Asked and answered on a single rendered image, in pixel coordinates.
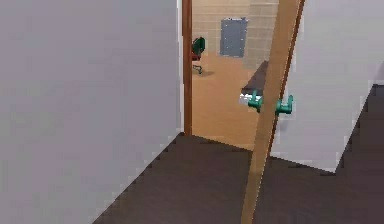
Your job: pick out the grey metal door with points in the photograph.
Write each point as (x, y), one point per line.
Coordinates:
(233, 37)

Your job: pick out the brown wooden room door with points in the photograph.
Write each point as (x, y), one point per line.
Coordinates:
(270, 100)

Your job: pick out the green and red office chair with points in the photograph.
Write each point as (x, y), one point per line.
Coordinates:
(198, 48)

